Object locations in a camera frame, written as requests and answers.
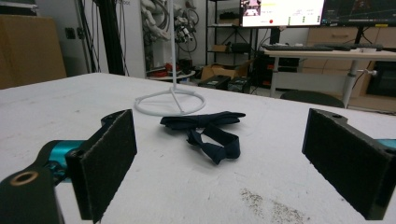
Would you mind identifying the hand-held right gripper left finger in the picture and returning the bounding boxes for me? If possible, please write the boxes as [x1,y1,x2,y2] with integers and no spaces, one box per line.
[65,108,138,224]

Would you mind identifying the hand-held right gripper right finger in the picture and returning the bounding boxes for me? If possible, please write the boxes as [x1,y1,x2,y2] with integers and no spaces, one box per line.
[301,107,396,221]

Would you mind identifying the white metal stand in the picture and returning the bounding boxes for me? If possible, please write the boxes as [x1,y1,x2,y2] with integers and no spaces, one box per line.
[134,0,207,118]

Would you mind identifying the dark navy bow tie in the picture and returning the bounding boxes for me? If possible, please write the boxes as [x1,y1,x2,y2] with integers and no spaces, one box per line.
[160,110,247,165]

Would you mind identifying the dark round chair seat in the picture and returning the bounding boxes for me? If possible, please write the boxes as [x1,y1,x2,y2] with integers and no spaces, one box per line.
[279,90,346,109]

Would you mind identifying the light wooden desk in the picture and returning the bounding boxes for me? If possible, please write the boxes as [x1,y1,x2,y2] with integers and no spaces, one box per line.
[262,48,396,109]

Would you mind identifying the black keyboard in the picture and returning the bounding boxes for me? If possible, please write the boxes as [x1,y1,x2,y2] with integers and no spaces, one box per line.
[261,43,334,52]

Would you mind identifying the large brown cardboard box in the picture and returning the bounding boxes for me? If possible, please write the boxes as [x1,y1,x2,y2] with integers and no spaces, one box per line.
[0,14,68,91]

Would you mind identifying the black plastic case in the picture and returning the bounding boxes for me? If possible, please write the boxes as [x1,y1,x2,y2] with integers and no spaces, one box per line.
[197,75,232,91]

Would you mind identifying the computer monitor with dark screen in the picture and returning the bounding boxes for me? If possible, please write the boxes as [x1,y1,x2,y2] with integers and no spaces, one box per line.
[320,0,396,28]

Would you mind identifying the open brown cardboard box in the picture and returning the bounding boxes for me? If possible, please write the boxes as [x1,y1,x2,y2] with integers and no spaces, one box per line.
[200,59,254,82]

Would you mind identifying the computer monitor with bright screen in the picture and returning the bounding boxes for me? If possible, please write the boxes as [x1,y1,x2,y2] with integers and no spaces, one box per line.
[239,0,326,29]

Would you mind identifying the black metal shelf rack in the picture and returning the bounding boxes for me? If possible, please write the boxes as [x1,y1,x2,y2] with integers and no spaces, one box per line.
[205,0,260,67]

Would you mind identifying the bundle of black cables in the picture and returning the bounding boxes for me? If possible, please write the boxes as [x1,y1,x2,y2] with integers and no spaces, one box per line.
[77,0,131,77]

